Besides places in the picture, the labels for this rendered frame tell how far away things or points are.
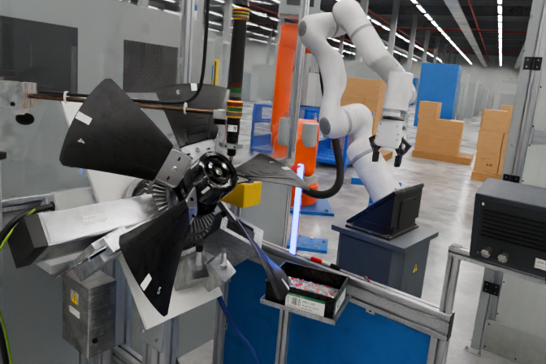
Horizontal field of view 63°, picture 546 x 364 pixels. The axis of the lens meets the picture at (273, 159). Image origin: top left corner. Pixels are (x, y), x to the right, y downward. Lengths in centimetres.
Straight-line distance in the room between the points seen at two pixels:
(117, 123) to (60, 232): 27
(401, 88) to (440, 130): 877
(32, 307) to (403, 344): 128
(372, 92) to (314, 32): 738
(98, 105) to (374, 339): 107
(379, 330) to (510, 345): 157
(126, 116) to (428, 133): 951
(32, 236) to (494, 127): 803
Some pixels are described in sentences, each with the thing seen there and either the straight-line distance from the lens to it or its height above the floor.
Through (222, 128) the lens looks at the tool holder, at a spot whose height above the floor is 132.
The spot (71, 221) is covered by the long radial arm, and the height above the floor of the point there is 112.
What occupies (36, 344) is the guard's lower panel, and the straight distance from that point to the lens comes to 198.
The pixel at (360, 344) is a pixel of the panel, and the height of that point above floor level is 64.
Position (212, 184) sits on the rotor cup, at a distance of 111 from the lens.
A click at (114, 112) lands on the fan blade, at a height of 136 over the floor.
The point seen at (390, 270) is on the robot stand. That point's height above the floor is 83.
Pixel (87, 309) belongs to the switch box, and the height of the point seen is 78.
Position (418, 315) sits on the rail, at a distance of 144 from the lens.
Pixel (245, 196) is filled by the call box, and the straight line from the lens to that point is 167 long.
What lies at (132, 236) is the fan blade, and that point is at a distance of 94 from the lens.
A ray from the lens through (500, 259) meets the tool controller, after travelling 128.
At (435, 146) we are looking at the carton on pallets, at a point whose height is 28.
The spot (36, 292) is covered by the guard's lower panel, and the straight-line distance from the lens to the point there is 188.
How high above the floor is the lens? 147
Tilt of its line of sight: 10 degrees down
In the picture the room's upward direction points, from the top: 5 degrees clockwise
